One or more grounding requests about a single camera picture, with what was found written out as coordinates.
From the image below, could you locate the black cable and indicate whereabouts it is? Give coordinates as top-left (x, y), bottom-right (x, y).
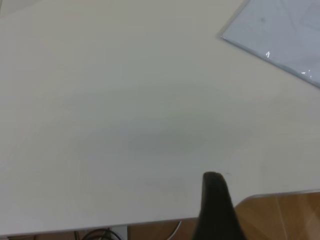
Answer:
top-left (73, 228), bottom-right (124, 240)

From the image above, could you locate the white cable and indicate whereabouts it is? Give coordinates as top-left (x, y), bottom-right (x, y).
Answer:
top-left (169, 219), bottom-right (183, 238)

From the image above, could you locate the clear zipper bag red strip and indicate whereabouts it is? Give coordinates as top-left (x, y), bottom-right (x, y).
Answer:
top-left (219, 0), bottom-right (320, 89)

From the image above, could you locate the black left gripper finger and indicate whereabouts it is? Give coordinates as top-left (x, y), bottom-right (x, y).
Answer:
top-left (191, 171), bottom-right (249, 240)

